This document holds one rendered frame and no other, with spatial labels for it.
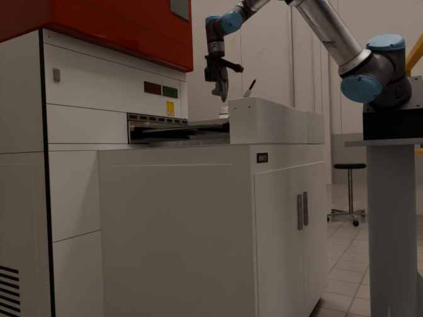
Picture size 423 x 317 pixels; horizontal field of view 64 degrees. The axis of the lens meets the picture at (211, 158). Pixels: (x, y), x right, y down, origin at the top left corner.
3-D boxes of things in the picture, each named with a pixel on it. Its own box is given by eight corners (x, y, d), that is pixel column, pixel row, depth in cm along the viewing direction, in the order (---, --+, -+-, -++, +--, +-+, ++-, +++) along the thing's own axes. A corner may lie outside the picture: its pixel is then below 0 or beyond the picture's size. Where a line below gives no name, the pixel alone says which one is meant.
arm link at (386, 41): (412, 63, 119) (412, 27, 111) (394, 87, 114) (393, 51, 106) (377, 61, 127) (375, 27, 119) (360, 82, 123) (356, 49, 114)
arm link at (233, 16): (242, 1, 135) (226, 10, 145) (224, 16, 131) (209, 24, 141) (252, 19, 139) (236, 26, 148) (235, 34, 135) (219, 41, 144)
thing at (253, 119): (230, 144, 106) (228, 99, 106) (286, 144, 154) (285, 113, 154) (257, 143, 102) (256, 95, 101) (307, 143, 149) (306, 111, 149)
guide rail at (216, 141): (150, 149, 150) (149, 142, 150) (153, 149, 152) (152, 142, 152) (255, 144, 125) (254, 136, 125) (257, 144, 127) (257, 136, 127)
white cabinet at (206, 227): (105, 366, 130) (96, 151, 128) (225, 280, 213) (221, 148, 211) (264, 431, 97) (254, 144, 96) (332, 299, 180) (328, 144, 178)
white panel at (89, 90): (43, 151, 113) (38, 29, 112) (185, 148, 183) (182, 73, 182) (49, 151, 111) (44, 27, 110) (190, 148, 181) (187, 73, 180)
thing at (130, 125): (128, 143, 143) (126, 120, 143) (187, 143, 181) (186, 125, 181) (131, 143, 142) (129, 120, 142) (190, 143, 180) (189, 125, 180)
